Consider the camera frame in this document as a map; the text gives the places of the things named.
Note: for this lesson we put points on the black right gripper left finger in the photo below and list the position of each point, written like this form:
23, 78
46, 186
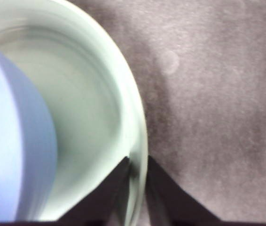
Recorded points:
95, 204

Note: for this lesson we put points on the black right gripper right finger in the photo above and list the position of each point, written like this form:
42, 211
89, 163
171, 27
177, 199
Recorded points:
170, 202

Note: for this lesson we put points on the blue bowl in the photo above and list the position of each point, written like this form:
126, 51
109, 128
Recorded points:
10, 141

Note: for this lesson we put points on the green plate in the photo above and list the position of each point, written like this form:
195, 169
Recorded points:
88, 94

